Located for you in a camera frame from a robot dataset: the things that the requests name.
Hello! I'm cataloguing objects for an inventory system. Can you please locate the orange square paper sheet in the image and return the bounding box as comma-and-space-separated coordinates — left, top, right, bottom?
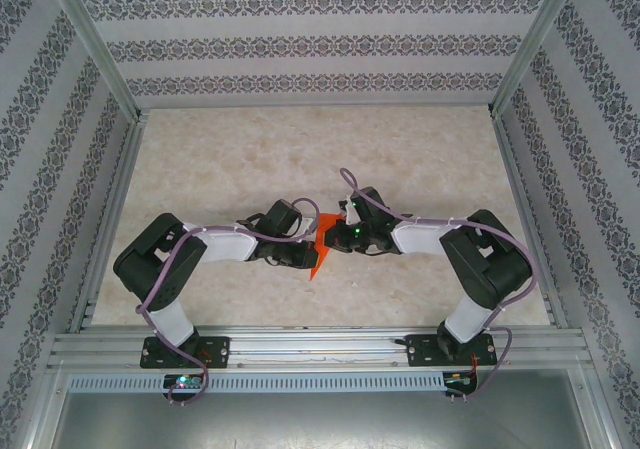
308, 212, 349, 281

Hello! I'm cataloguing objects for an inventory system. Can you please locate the aluminium table side rail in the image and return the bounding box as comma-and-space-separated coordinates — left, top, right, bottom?
491, 113, 570, 329
68, 111, 150, 333

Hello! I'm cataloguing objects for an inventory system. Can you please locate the aluminium frame post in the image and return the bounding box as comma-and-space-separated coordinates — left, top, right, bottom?
488, 0, 585, 119
38, 0, 151, 120

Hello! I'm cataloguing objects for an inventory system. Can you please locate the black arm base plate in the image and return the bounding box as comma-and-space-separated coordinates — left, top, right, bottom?
141, 336, 231, 370
407, 333, 500, 369

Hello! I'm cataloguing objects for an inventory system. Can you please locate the aluminium frame bar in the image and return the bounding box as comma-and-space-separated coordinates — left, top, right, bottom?
569, 368, 624, 449
19, 363, 69, 449

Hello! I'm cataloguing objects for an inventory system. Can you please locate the small controller board with LEDs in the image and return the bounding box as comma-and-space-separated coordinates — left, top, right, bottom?
163, 373, 204, 391
443, 371, 477, 389

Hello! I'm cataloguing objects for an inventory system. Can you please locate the slotted grey cable duct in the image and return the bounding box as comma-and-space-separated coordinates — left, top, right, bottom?
66, 372, 447, 395

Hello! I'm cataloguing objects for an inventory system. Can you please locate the grey metal panel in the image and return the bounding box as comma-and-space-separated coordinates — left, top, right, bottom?
49, 391, 601, 449

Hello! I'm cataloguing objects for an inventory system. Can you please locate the long aluminium mounting rail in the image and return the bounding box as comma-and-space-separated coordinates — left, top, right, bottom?
47, 325, 592, 372

